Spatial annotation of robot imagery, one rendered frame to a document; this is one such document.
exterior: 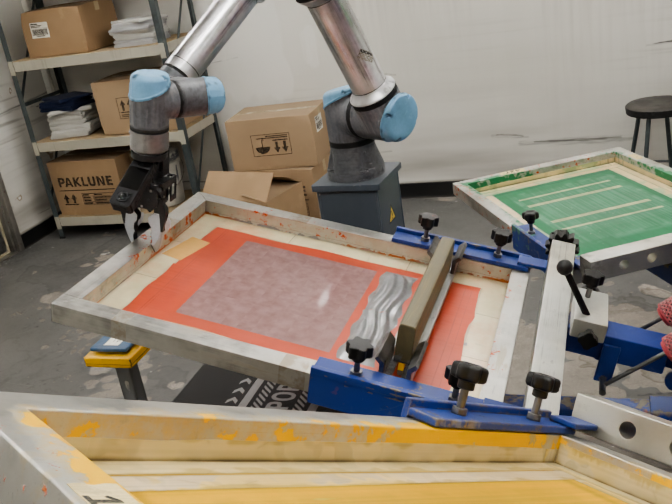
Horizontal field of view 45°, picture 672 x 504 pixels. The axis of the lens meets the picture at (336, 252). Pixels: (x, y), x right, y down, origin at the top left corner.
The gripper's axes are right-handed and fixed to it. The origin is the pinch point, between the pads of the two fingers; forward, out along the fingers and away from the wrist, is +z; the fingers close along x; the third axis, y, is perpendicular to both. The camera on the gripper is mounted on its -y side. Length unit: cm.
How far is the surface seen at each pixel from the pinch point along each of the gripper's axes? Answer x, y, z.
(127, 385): 10.0, 10.1, 45.4
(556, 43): -66, 380, 14
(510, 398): -78, 0, 14
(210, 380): -17.0, -1.9, 27.5
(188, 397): -15.2, -8.6, 28.0
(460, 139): -19, 380, 85
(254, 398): -29.5, -8.0, 24.0
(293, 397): -37.3, -7.1, 21.8
